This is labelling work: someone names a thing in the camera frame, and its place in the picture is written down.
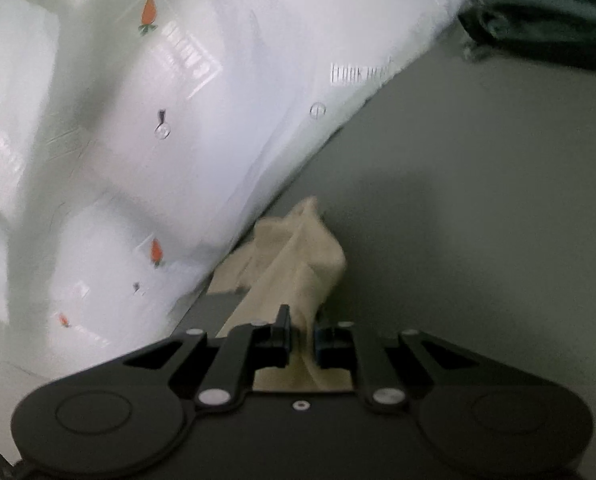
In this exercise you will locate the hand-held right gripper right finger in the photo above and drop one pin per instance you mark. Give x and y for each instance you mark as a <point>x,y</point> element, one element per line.
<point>323,345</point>

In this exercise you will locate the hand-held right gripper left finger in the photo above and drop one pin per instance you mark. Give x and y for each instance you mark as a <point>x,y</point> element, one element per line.
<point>279,344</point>

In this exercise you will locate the beige garment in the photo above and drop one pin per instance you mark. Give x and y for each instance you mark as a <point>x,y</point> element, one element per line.
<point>290,280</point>

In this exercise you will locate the white plastic bag with carrots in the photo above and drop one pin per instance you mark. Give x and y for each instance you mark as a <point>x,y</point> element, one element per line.
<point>168,125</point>

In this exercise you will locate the grey-green garment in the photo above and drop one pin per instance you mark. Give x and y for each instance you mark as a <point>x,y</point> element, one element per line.
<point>548,15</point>

